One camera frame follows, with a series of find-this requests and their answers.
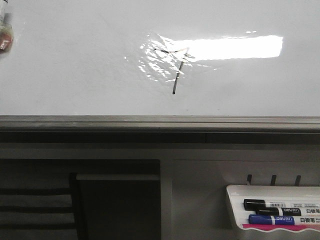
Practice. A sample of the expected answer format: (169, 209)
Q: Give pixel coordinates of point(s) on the black whiteboard marker with tape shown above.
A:
(6, 31)

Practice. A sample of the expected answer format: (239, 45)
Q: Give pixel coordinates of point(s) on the black metal hook left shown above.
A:
(249, 179)

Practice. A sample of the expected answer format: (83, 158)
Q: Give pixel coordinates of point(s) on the black metal hook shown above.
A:
(273, 180)
(249, 179)
(297, 180)

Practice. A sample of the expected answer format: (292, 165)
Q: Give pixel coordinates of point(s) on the white plastic marker tray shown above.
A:
(306, 198)

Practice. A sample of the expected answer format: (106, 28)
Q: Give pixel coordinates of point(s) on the black capped marker top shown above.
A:
(257, 204)

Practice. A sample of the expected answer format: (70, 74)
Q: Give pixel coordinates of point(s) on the black capped marker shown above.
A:
(257, 204)
(286, 211)

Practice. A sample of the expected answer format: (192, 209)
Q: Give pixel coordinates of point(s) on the black metal hook middle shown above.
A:
(273, 180)

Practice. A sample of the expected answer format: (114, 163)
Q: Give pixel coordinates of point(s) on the blue capped marker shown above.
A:
(257, 219)

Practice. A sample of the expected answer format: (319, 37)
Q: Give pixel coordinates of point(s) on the black capped marker middle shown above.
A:
(286, 211)

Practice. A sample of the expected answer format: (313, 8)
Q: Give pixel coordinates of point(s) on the black metal hook right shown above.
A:
(297, 180)

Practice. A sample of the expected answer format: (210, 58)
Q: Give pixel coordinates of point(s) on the black striped chair back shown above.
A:
(47, 207)

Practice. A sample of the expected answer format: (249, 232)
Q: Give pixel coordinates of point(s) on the white whiteboard with grey frame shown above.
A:
(188, 71)

